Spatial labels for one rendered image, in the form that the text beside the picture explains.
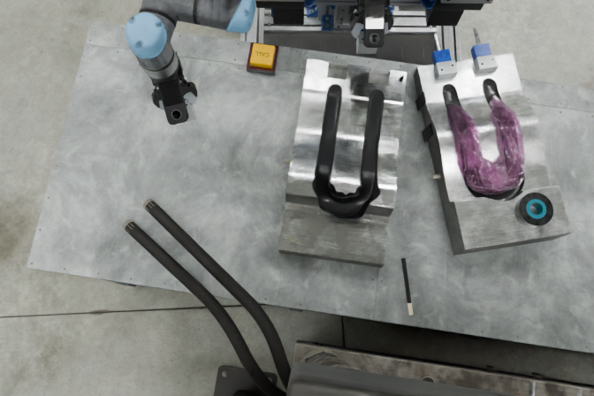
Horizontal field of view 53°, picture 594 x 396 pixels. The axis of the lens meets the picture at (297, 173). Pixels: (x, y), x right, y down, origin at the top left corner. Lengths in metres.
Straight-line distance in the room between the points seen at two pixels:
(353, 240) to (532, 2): 1.70
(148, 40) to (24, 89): 1.63
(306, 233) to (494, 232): 0.45
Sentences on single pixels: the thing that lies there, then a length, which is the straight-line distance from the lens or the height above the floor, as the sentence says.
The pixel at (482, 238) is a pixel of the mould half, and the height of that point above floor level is 0.91.
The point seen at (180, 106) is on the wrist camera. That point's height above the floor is 1.10.
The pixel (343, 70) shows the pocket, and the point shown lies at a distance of 1.61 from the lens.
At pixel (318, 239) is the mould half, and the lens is 1.48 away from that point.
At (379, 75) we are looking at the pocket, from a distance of 1.61.
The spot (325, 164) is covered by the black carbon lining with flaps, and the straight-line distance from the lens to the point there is 1.46.
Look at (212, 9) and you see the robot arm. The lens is 1.21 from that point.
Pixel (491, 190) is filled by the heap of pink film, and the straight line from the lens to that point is 1.54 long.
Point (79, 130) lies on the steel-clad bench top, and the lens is 1.71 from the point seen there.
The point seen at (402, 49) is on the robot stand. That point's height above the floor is 0.21.
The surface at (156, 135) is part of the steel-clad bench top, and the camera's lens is 1.65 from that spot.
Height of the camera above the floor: 2.32
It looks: 75 degrees down
